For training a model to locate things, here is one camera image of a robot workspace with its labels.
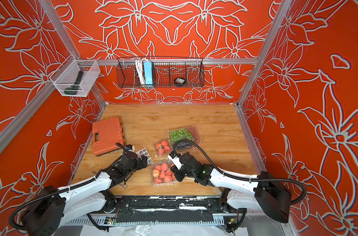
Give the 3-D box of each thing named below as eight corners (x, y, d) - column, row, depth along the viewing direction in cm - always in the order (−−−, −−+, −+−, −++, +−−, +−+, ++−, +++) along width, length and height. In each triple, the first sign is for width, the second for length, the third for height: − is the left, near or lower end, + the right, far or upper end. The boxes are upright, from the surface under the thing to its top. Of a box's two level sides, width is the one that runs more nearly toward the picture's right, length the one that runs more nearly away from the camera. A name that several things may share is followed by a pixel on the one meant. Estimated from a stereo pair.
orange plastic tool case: (96, 158, 91) (93, 154, 87) (94, 127, 107) (91, 123, 103) (127, 147, 96) (124, 143, 92) (120, 119, 112) (118, 115, 108)
